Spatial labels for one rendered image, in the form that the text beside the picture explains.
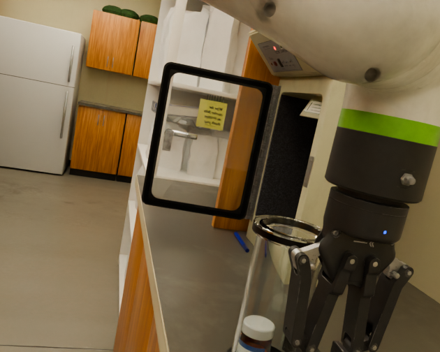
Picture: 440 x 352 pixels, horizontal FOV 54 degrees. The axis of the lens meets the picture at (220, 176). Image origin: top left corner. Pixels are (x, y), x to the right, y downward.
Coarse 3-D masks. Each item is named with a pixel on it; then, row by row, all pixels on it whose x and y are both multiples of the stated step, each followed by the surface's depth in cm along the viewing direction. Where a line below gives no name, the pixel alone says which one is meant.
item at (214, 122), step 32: (192, 96) 117; (224, 96) 118; (256, 96) 119; (192, 128) 118; (224, 128) 119; (160, 160) 119; (192, 160) 120; (224, 160) 121; (160, 192) 121; (192, 192) 122; (224, 192) 123
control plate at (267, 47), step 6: (264, 42) 108; (270, 42) 104; (264, 48) 111; (270, 48) 107; (276, 48) 103; (264, 54) 114; (270, 54) 109; (276, 54) 106; (282, 54) 102; (288, 54) 99; (270, 60) 112; (276, 60) 108; (282, 60) 105; (288, 60) 101; (294, 60) 98; (270, 66) 115; (276, 66) 111; (288, 66) 104; (294, 66) 100; (300, 66) 97
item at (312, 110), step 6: (318, 96) 103; (312, 102) 104; (318, 102) 102; (306, 108) 105; (312, 108) 102; (318, 108) 101; (300, 114) 107; (306, 114) 103; (312, 114) 102; (318, 114) 100
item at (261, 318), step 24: (264, 216) 60; (264, 240) 55; (312, 240) 53; (264, 264) 55; (288, 264) 54; (264, 288) 55; (312, 288) 56; (240, 312) 59; (264, 312) 55; (240, 336) 58; (264, 336) 55
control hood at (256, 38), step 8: (256, 32) 109; (256, 40) 112; (264, 40) 107; (256, 48) 116; (264, 56) 115; (304, 64) 95; (272, 72) 117; (280, 72) 112; (288, 72) 106; (296, 72) 102; (304, 72) 98; (312, 72) 94
